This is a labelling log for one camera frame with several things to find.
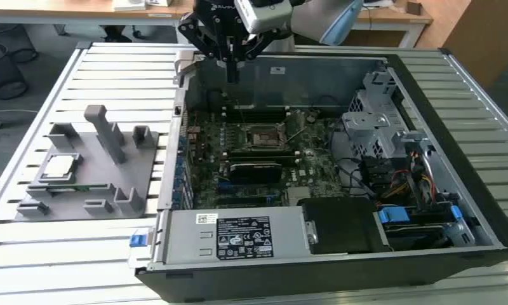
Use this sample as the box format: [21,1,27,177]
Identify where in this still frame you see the black expansion slot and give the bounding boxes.
[217,196,274,206]

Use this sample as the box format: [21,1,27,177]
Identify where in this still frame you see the silver CPU chip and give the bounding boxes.
[39,154,75,178]

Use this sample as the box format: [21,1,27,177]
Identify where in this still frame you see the green RAM stick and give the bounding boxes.
[45,183,111,193]

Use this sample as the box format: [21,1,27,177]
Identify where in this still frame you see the black wire connector block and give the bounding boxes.
[361,156,393,189]

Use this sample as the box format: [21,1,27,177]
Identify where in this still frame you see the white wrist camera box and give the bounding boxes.
[233,0,293,34]

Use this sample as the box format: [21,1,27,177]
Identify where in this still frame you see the grey parts rack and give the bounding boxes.
[14,104,161,220]

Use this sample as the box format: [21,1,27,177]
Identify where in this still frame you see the silver finned chipset heatsink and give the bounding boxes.
[286,186,313,203]

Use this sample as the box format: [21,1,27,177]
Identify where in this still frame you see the black mesh waste basket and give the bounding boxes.
[0,43,29,101]
[0,22,38,64]

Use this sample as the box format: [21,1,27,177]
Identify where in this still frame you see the CPU socket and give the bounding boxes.
[242,123,289,152]

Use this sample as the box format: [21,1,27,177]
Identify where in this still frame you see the metal wire locking lever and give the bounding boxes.
[285,122,318,144]

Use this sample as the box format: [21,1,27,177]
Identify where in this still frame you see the green motherboard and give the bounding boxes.
[179,106,367,211]

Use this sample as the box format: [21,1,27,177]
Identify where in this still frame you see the black plastic shroud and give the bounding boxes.
[299,196,390,255]

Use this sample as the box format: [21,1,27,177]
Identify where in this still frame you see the blue disk carrier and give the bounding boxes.
[374,205,452,249]

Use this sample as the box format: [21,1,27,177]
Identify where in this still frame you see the black office chair base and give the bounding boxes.
[102,24,145,44]

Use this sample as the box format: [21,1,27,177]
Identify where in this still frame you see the wooden cabinet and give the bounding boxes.
[414,0,508,90]

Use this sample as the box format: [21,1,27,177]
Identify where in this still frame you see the silver perforated drive cage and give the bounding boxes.
[342,70,409,159]

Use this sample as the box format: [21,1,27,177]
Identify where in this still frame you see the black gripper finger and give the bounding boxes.
[233,29,281,84]
[177,12,234,83]

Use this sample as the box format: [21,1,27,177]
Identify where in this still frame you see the wooden desk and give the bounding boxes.
[0,0,182,36]
[174,0,433,48]

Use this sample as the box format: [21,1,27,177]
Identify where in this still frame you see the coloured power wire bundle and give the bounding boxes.
[378,151,437,207]

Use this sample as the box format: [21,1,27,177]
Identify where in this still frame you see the black graphics card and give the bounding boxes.
[226,161,283,186]

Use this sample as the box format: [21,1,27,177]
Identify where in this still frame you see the silver drive cage bracket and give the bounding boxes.
[341,111,390,136]

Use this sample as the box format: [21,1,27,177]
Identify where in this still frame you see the black drive data wire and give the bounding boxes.
[327,119,377,200]

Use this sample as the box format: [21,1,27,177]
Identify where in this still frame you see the grey power supply unit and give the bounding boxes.
[149,205,313,265]

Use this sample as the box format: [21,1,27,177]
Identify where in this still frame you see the black open PC case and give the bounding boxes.
[127,49,508,304]

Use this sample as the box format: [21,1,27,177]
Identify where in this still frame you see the silver disk bay frame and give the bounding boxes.
[390,130,478,248]

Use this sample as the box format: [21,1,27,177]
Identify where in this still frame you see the black RAM slot white clips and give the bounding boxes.
[223,159,299,165]
[221,111,290,118]
[223,154,299,159]
[221,105,290,111]

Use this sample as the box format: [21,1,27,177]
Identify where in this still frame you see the metal socket cover frame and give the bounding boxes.
[277,109,299,144]

